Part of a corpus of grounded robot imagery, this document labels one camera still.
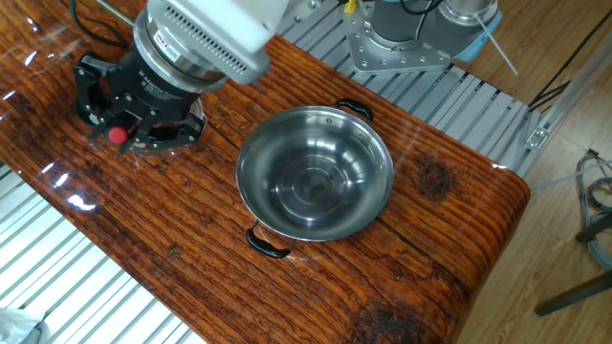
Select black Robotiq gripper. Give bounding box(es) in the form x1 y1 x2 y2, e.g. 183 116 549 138
73 49 208 156

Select black ladle red-tipped handle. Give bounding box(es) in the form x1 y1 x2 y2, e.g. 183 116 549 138
105 124 130 147

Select vented wrist adapter box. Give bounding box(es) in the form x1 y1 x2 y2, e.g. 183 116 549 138
146 0 273 87

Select wood-grain vinyl table cover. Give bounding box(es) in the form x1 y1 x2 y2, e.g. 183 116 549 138
0 0 532 344

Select white plastic bag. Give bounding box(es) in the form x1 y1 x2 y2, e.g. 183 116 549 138
0 307 49 344

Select white zip tie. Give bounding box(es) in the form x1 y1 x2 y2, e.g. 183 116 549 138
474 13 521 77

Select translucent tube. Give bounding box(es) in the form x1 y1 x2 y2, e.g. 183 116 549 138
529 160 612 193

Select dark furniture leg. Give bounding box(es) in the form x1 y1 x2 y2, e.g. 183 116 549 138
575 212 612 244
534 270 612 317

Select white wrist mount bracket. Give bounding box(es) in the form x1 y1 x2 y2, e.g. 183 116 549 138
164 0 327 54

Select steel pot black handles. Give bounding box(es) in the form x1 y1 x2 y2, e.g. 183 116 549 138
235 97 396 260

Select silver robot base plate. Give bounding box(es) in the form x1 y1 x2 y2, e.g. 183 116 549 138
341 0 453 76

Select black floor cables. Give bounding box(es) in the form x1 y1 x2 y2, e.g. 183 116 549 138
528 8 612 115

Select aluminium frame bar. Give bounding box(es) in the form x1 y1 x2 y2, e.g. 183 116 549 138
514 28 612 179

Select grey cable coil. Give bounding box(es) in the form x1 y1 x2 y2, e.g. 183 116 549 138
576 147 612 272

